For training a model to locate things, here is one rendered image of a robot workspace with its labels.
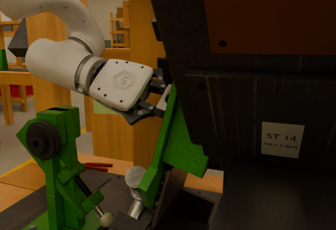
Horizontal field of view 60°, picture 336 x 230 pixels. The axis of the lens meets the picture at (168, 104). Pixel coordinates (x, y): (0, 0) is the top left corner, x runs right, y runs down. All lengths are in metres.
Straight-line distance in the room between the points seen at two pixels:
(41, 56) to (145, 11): 0.34
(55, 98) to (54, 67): 0.46
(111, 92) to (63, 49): 0.15
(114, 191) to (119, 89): 0.37
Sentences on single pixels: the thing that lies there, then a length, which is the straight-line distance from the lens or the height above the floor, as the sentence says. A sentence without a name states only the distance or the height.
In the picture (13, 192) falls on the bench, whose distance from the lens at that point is 0.97.
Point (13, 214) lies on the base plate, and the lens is 0.83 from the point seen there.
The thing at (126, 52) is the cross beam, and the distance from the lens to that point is 0.98.
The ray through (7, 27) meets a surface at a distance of 5.92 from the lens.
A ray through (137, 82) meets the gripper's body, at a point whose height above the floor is 1.23.
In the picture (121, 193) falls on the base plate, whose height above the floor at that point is 0.90.
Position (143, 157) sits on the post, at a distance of 0.92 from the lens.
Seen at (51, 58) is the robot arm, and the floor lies 1.27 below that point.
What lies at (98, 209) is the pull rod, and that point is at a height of 0.97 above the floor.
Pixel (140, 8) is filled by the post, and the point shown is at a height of 1.39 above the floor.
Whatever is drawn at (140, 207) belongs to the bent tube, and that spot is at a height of 1.00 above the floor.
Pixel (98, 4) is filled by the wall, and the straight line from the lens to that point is 11.80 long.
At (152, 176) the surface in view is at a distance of 0.47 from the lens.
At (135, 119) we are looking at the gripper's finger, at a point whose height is 1.17.
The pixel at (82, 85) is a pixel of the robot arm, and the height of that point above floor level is 1.22.
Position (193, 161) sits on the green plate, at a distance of 0.46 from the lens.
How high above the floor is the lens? 1.31
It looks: 13 degrees down
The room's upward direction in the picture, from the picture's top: straight up
